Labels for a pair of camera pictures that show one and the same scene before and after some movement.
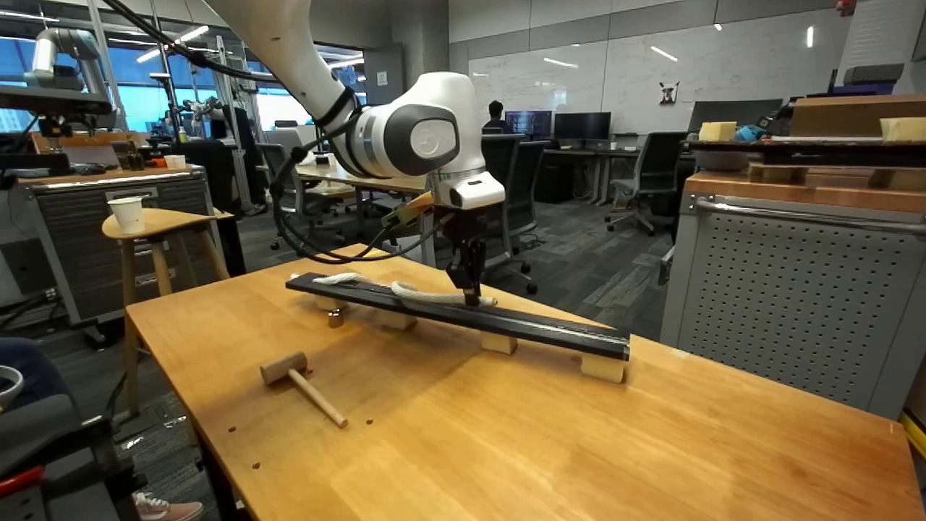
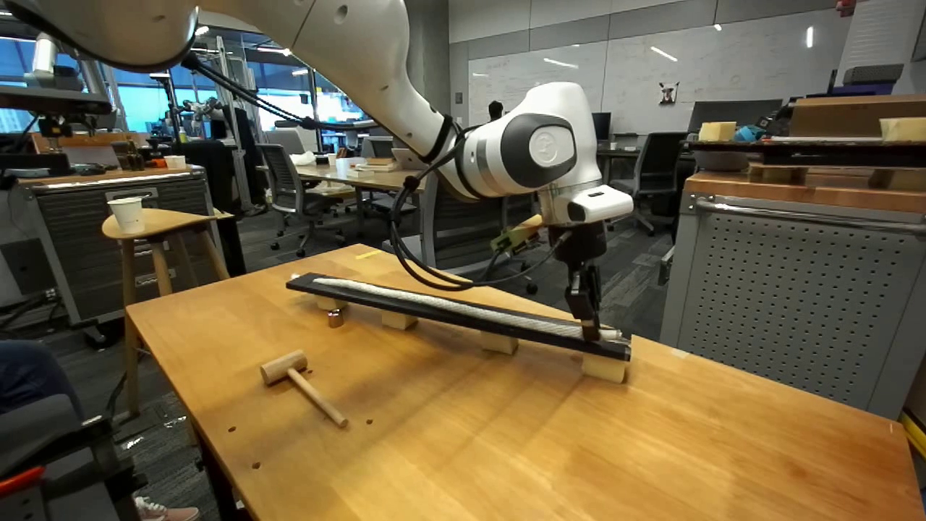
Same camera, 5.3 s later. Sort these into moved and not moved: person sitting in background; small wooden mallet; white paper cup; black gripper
Moved: black gripper
Not moved: small wooden mallet; person sitting in background; white paper cup
